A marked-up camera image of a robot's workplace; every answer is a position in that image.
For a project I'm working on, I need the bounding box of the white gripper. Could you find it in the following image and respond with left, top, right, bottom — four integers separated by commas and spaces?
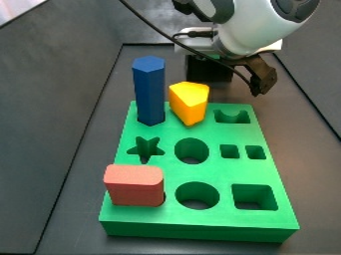
172, 28, 282, 60

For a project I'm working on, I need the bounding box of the black curved fixture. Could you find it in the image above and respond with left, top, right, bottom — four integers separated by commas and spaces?
184, 55, 232, 83

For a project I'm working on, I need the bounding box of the green shape sorter board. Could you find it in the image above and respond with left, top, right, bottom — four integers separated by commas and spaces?
99, 104, 299, 243

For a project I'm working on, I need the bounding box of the blue hexagonal prism block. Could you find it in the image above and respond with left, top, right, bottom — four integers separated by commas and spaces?
132, 56, 165, 126

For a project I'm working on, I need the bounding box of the yellow wedge block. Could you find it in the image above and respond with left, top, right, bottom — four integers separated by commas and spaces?
170, 82, 208, 126

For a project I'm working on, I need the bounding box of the red rounded block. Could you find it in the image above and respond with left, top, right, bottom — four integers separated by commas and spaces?
103, 164, 164, 207

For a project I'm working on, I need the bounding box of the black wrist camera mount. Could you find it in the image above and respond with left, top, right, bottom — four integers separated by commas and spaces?
222, 55, 276, 97

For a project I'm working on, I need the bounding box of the black cable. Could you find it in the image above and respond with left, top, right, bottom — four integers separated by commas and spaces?
119, 0, 258, 93

